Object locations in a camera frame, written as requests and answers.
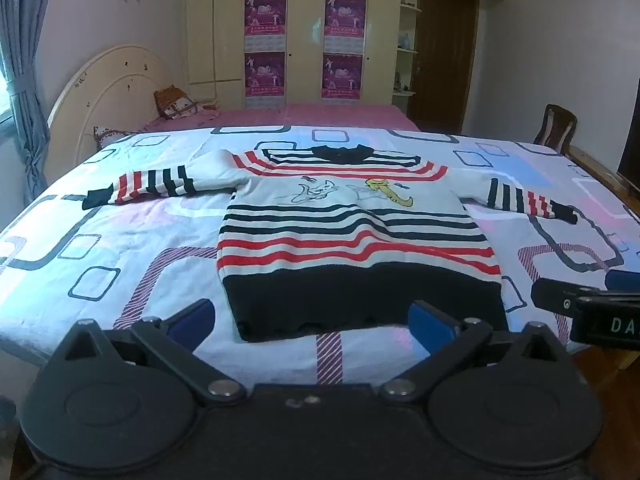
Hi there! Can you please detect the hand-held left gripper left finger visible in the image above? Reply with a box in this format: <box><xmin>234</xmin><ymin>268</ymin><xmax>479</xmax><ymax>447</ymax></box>
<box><xmin>52</xmin><ymin>299</ymin><xmax>247</xmax><ymax>408</ymax></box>

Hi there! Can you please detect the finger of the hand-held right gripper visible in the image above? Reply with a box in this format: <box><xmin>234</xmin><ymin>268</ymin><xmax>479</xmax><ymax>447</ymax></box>
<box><xmin>531</xmin><ymin>277</ymin><xmax>607</xmax><ymax>320</ymax></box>
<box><xmin>604</xmin><ymin>269</ymin><xmax>640</xmax><ymax>292</ymax></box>

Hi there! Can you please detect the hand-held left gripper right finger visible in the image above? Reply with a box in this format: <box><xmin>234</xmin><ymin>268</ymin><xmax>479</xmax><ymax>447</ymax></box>
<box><xmin>379</xmin><ymin>301</ymin><xmax>576</xmax><ymax>407</ymax></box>

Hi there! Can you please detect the striped knit sweater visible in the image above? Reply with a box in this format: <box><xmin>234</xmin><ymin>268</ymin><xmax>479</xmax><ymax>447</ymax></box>
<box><xmin>82</xmin><ymin>144</ymin><xmax>579</xmax><ymax>344</ymax></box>

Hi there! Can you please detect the patterned bed blanket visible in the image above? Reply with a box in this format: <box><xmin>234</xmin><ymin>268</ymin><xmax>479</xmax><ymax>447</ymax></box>
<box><xmin>0</xmin><ymin>124</ymin><xmax>640</xmax><ymax>387</ymax></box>

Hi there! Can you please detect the brown wooden chair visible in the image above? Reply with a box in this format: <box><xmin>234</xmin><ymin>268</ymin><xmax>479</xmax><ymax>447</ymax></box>
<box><xmin>532</xmin><ymin>104</ymin><xmax>579</xmax><ymax>156</ymax></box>

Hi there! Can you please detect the white dotted pillow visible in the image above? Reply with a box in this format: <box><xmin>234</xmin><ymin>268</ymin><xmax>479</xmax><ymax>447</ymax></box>
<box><xmin>93</xmin><ymin>125</ymin><xmax>147</xmax><ymax>150</ymax></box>

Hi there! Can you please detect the orange patterned pillow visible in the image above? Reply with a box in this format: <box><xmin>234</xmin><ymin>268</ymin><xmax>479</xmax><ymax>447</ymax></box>
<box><xmin>153</xmin><ymin>85</ymin><xmax>204</xmax><ymax>120</ymax></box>

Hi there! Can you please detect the pink bed sheet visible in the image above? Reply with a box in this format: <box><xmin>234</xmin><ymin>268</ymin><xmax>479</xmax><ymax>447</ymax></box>
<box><xmin>140</xmin><ymin>102</ymin><xmax>422</xmax><ymax>134</ymax></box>

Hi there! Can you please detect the cream bed headboard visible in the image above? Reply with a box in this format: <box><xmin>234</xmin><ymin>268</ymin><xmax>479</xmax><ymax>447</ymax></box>
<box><xmin>47</xmin><ymin>45</ymin><xmax>190</xmax><ymax>152</ymax></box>

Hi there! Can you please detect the cream corner shelf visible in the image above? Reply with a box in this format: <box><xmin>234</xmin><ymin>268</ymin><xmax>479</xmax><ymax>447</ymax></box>
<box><xmin>396</xmin><ymin>0</ymin><xmax>424</xmax><ymax>99</ymax></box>

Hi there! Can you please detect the brown wooden door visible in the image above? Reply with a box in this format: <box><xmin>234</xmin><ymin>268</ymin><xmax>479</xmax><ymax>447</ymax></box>
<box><xmin>414</xmin><ymin>0</ymin><xmax>481</xmax><ymax>135</ymax></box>

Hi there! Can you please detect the blue curtain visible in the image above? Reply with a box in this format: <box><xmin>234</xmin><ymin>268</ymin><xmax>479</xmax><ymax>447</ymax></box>
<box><xmin>0</xmin><ymin>0</ymin><xmax>62</xmax><ymax>192</ymax></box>

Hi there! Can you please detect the cream wardrobe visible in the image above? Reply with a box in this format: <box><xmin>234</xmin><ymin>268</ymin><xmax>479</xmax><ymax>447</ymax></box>
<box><xmin>185</xmin><ymin>0</ymin><xmax>404</xmax><ymax>111</ymax></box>

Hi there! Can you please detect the wooden bed frame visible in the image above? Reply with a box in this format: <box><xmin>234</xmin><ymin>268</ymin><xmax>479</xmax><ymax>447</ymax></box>
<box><xmin>569</xmin><ymin>144</ymin><xmax>640</xmax><ymax>192</ymax></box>

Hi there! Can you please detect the purple wall poster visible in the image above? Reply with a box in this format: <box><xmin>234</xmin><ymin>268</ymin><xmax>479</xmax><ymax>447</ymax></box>
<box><xmin>322</xmin><ymin>53</ymin><xmax>364</xmax><ymax>101</ymax></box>
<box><xmin>323</xmin><ymin>0</ymin><xmax>368</xmax><ymax>54</ymax></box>
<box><xmin>244</xmin><ymin>51</ymin><xmax>286</xmax><ymax>111</ymax></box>
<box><xmin>244</xmin><ymin>0</ymin><xmax>287</xmax><ymax>53</ymax></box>

